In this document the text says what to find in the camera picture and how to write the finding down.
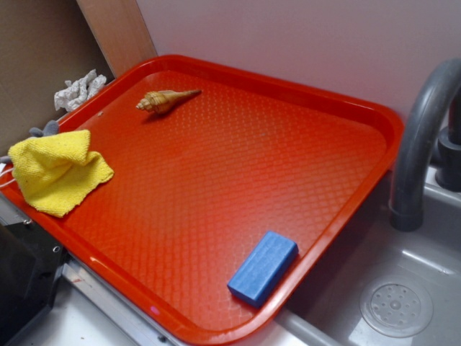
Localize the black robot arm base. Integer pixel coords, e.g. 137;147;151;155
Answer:
1;220;67;345

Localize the yellow microfiber cloth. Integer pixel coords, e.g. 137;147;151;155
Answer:
8;130;115;218

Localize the red plastic tray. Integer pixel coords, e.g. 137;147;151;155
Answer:
4;56;403;345

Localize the blue rectangular block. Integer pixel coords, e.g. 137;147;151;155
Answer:
227;231;299;308

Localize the tan spiral seashell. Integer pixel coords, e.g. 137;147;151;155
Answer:
135;89;202;115

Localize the crumpled white paper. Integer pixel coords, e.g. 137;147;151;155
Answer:
53;69;107;112

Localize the wooden board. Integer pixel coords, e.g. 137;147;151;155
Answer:
77;0;158;77

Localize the grey plush toy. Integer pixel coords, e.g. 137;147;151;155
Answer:
0;120;61;165

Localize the grey plastic sink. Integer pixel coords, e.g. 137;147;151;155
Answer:
277;164;461;346

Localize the grey curved faucet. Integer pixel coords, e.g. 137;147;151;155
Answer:
389;58;460;231

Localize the black faucet handle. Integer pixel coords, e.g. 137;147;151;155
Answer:
436;91;460;192

